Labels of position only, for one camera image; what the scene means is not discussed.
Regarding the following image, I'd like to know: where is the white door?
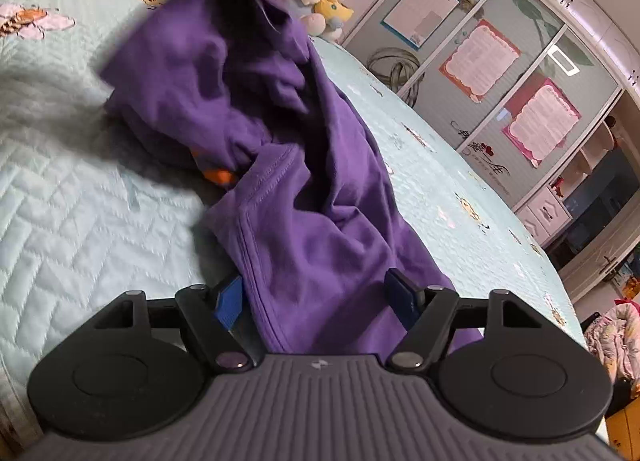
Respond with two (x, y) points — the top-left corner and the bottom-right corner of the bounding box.
(557, 221), (640, 302)

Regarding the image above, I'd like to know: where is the rolled floral quilt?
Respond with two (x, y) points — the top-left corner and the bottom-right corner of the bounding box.
(582, 298), (640, 382)

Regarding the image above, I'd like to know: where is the white drawer cabinet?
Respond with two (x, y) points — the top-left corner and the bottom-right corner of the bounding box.
(515, 186), (573, 247)

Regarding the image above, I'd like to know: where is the small yellow plush toy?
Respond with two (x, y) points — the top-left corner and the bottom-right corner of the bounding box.
(314, 0), (353, 24)

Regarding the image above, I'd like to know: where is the blue-bordered wall poster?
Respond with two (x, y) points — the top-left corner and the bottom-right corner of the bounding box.
(382, 0), (461, 50)

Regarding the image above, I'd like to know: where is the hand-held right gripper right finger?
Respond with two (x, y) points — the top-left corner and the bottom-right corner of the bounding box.
(384, 268), (543, 374)

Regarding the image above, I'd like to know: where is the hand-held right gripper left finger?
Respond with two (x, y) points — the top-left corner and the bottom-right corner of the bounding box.
(94, 275), (266, 374)

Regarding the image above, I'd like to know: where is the purple t-shirt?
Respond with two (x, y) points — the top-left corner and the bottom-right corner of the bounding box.
(100, 0), (483, 354)

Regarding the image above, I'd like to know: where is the bee-print quilted bedspread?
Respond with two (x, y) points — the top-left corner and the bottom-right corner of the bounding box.
(0, 0), (588, 447)

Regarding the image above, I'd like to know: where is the orange-bordered wall poster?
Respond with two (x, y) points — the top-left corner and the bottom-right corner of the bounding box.
(439, 18), (522, 102)

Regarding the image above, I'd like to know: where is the pink-bordered wall poster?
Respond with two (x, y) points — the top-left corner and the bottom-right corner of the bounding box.
(501, 78), (582, 168)

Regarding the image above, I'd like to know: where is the grey sliding-door wardrobe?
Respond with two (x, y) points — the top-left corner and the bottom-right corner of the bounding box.
(340, 0), (640, 212)

